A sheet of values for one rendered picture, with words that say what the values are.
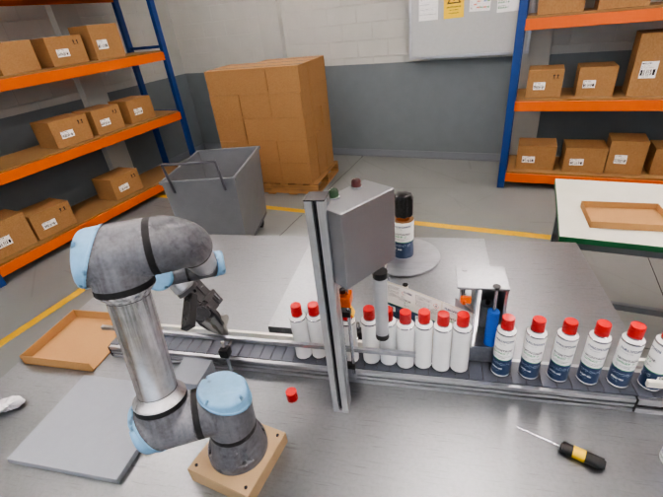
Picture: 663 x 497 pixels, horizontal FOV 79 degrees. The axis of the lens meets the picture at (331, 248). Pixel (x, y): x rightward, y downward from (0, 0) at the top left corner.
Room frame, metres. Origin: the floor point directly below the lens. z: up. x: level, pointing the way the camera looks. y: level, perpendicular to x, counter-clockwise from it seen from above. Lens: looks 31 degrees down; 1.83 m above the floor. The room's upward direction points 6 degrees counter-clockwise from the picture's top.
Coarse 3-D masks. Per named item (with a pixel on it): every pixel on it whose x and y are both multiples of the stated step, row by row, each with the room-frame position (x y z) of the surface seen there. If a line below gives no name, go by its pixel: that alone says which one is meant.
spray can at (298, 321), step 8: (296, 304) 0.95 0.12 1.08; (296, 312) 0.93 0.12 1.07; (296, 320) 0.93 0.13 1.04; (304, 320) 0.93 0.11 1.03; (296, 328) 0.92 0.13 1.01; (304, 328) 0.93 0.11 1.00; (296, 336) 0.93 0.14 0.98; (304, 336) 0.93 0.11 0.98; (296, 352) 0.94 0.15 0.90; (304, 352) 0.92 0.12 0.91
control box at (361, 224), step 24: (360, 192) 0.82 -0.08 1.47; (384, 192) 0.81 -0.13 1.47; (336, 216) 0.73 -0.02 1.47; (360, 216) 0.76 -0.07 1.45; (384, 216) 0.81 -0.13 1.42; (336, 240) 0.74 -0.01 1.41; (360, 240) 0.75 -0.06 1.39; (384, 240) 0.80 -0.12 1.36; (336, 264) 0.74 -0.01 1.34; (360, 264) 0.75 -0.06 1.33; (384, 264) 0.80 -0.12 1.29
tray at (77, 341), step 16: (64, 320) 1.30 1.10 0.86; (80, 320) 1.32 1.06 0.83; (96, 320) 1.31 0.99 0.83; (48, 336) 1.22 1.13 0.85; (64, 336) 1.23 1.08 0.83; (80, 336) 1.22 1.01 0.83; (96, 336) 1.21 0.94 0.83; (112, 336) 1.20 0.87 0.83; (32, 352) 1.14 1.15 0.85; (48, 352) 1.15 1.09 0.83; (64, 352) 1.14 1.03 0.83; (80, 352) 1.13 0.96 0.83; (96, 352) 1.12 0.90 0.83; (64, 368) 1.06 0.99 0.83; (80, 368) 1.04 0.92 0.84
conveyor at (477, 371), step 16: (176, 336) 1.10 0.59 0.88; (192, 352) 1.02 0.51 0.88; (208, 352) 1.01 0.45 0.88; (240, 352) 0.99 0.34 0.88; (256, 352) 0.98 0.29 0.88; (272, 352) 0.97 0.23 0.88; (288, 352) 0.96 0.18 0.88; (368, 368) 0.86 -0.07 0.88; (384, 368) 0.85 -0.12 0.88; (400, 368) 0.85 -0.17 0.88; (416, 368) 0.84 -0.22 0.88; (432, 368) 0.83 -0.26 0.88; (480, 368) 0.81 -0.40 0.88; (512, 368) 0.80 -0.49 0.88; (544, 368) 0.79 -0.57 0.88; (576, 368) 0.77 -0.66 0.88; (512, 384) 0.75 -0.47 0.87; (528, 384) 0.74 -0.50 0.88; (544, 384) 0.73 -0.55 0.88; (560, 384) 0.73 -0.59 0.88; (576, 384) 0.72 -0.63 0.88; (608, 384) 0.71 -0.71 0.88
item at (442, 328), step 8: (440, 312) 0.84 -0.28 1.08; (448, 312) 0.84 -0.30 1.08; (440, 320) 0.83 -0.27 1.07; (448, 320) 0.82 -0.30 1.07; (440, 328) 0.82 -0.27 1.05; (448, 328) 0.82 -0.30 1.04; (440, 336) 0.81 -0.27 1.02; (448, 336) 0.81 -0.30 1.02; (440, 344) 0.81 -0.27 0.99; (448, 344) 0.81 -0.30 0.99; (432, 352) 0.84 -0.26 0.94; (440, 352) 0.81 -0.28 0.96; (448, 352) 0.81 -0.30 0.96; (432, 360) 0.84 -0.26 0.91; (440, 360) 0.81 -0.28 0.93; (448, 360) 0.82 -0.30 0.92; (440, 368) 0.81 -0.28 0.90; (448, 368) 0.82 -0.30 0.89
